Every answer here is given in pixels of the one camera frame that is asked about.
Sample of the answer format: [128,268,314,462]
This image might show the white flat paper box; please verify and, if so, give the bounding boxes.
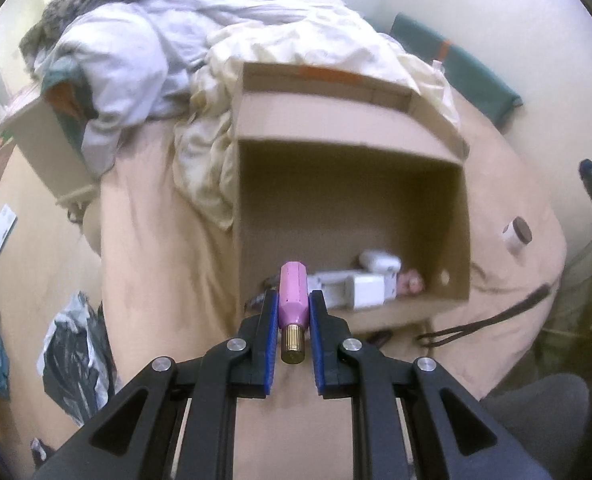
[0,203,18,259]

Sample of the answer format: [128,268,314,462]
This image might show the pink lighter with brass end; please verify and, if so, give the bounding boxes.
[278,261,310,364]

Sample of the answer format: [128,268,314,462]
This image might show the black strap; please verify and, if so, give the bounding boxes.
[415,283,552,347]

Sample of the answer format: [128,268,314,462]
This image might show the small cardboard box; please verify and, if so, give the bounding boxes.
[0,84,103,207]

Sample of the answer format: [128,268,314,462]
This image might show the cream duvet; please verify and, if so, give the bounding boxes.
[172,0,469,232]

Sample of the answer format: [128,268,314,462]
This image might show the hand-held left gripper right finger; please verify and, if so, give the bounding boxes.
[310,289,552,480]

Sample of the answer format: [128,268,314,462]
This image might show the white charger items in box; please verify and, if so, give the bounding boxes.
[307,269,403,310]

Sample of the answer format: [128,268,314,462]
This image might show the light pink pouch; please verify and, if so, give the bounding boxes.
[397,269,425,295]

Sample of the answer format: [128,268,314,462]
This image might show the green folded cloth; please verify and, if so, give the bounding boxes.
[389,11,524,128]

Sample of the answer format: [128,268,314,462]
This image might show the white jar with brown lid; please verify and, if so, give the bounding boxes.
[500,215,533,257]

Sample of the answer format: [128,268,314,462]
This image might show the beige bed sheet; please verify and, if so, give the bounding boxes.
[96,75,569,480]

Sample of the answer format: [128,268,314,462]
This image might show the black plastic bag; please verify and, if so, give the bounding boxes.
[37,291,117,428]

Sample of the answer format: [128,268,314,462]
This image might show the white rounded case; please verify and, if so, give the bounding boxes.
[358,249,403,274]

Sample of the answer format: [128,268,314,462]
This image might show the white charger adapter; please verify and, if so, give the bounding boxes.
[345,272,387,309]

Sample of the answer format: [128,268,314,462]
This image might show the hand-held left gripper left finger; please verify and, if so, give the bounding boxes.
[31,289,280,480]

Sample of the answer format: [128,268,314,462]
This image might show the white crumpled clothing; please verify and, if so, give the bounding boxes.
[32,0,297,177]

